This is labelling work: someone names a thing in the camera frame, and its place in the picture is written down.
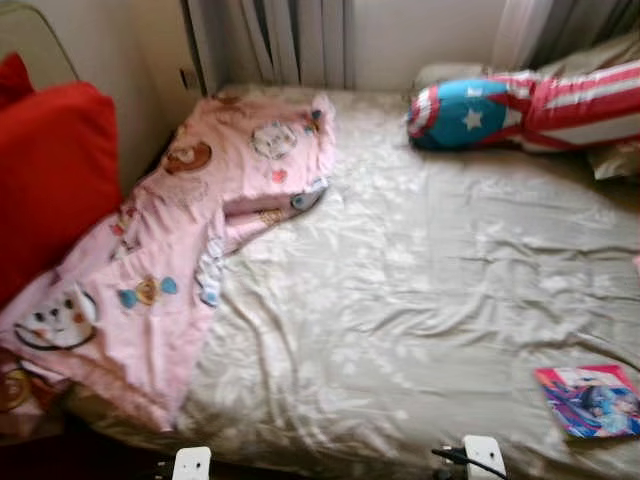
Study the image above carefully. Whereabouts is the beige cushioned headboard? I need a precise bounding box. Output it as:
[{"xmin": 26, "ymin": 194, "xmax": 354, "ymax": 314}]
[{"xmin": 0, "ymin": 0, "xmax": 81, "ymax": 91}]

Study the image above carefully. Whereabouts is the grey striped curtain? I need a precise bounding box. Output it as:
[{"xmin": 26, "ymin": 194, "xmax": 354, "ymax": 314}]
[
  {"xmin": 490, "ymin": 0, "xmax": 640, "ymax": 71},
  {"xmin": 185, "ymin": 0, "xmax": 356, "ymax": 91}
]

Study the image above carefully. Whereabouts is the beige floral bedspread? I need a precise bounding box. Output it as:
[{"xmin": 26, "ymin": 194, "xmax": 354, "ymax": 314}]
[{"xmin": 60, "ymin": 82, "xmax": 640, "ymax": 480}]

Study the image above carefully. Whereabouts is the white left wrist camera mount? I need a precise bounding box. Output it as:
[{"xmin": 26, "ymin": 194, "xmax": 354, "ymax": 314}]
[{"xmin": 172, "ymin": 447, "xmax": 213, "ymax": 480}]

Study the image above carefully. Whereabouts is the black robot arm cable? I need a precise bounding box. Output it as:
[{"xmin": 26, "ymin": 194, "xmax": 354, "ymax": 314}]
[{"xmin": 432, "ymin": 447, "xmax": 506, "ymax": 480}]

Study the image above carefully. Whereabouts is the small red pillow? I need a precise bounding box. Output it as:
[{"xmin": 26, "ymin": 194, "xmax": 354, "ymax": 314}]
[{"xmin": 0, "ymin": 52, "xmax": 35, "ymax": 109}]

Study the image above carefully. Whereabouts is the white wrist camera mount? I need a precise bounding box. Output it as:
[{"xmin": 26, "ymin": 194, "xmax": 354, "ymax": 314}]
[
  {"xmin": 172, "ymin": 447, "xmax": 213, "ymax": 480},
  {"xmin": 463, "ymin": 435, "xmax": 507, "ymax": 480}
]

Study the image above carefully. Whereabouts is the beige floral pillow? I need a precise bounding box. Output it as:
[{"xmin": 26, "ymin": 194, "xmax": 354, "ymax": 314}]
[
  {"xmin": 413, "ymin": 32, "xmax": 640, "ymax": 96},
  {"xmin": 588, "ymin": 138, "xmax": 640, "ymax": 183}
]

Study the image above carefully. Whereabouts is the large red pillow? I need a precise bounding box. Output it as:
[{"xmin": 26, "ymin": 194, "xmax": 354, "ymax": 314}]
[{"xmin": 0, "ymin": 80, "xmax": 123, "ymax": 306}]

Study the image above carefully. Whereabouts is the colourful manga comic book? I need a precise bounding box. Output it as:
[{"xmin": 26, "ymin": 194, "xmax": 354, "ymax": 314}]
[{"xmin": 533, "ymin": 363, "xmax": 640, "ymax": 441}]

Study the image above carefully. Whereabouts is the blue star striped pillow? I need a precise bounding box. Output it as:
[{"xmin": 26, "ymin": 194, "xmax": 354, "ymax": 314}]
[{"xmin": 406, "ymin": 60, "xmax": 640, "ymax": 153}]

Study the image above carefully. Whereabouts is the pink cartoon print blanket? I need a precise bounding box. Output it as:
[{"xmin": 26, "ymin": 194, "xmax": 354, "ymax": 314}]
[{"xmin": 0, "ymin": 92, "xmax": 337, "ymax": 446}]

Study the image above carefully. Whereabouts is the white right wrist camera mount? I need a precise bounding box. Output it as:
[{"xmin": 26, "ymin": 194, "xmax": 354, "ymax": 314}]
[{"xmin": 463, "ymin": 435, "xmax": 507, "ymax": 480}]

